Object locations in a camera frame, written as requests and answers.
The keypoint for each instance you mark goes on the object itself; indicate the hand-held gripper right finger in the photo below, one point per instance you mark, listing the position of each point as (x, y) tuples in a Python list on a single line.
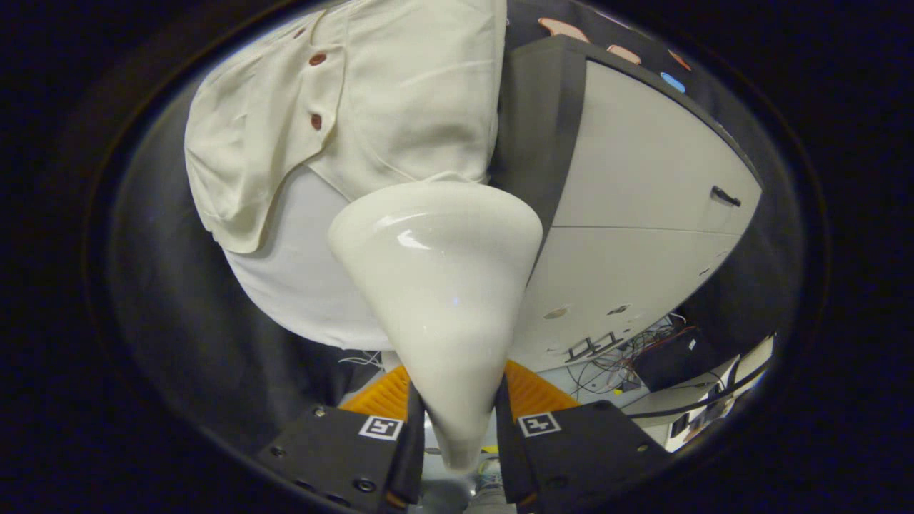
[(507, 464)]

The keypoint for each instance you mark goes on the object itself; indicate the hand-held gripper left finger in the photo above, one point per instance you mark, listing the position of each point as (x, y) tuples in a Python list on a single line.
[(415, 464)]

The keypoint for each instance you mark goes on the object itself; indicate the white garment steamer head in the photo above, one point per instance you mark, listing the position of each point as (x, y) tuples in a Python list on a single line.
[(443, 285)]

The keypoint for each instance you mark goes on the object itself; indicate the cream button-up shirt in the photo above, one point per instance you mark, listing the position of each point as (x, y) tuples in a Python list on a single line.
[(400, 93)]

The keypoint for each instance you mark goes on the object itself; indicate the black box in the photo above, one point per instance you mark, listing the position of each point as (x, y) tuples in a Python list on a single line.
[(678, 360)]

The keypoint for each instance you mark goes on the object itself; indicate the grey and white cabinet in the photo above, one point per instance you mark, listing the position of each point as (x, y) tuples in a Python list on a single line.
[(628, 185)]

